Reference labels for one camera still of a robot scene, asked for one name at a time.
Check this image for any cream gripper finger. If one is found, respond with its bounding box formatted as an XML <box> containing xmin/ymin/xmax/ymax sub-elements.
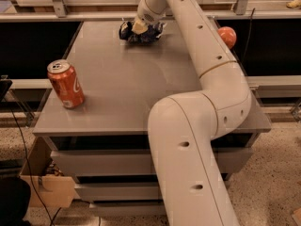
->
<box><xmin>132</xmin><ymin>19</ymin><xmax>148</xmax><ymax>35</ymax></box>

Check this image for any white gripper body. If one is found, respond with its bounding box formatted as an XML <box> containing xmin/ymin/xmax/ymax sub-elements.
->
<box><xmin>136</xmin><ymin>0</ymin><xmax>168</xmax><ymax>24</ymax></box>

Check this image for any blue chip bag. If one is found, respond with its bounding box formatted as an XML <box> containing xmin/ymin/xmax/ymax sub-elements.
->
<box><xmin>119</xmin><ymin>21</ymin><xmax>166</xmax><ymax>43</ymax></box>

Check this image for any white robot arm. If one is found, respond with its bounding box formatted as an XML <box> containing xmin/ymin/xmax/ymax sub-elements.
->
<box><xmin>137</xmin><ymin>0</ymin><xmax>252</xmax><ymax>226</ymax></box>

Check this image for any orange apple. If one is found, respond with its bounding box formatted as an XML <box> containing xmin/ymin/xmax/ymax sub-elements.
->
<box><xmin>217</xmin><ymin>26</ymin><xmax>237</xmax><ymax>49</ymax></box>

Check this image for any orange soda can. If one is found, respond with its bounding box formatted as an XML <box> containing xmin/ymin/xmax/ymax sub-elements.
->
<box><xmin>47</xmin><ymin>59</ymin><xmax>85</xmax><ymax>108</ymax></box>

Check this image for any cardboard box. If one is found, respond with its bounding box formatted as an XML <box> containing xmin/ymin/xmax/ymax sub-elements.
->
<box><xmin>20</xmin><ymin>137</ymin><xmax>75</xmax><ymax>208</ymax></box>

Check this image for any black round object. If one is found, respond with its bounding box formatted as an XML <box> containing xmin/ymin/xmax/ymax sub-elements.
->
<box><xmin>0</xmin><ymin>177</ymin><xmax>32</xmax><ymax>226</ymax></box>

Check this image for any metal frame rail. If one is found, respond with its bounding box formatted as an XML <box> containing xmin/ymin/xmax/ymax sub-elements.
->
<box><xmin>0</xmin><ymin>0</ymin><xmax>301</xmax><ymax>24</ymax></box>

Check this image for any black cable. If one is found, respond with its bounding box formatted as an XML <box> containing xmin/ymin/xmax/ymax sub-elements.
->
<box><xmin>8</xmin><ymin>106</ymin><xmax>64</xmax><ymax>226</ymax></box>

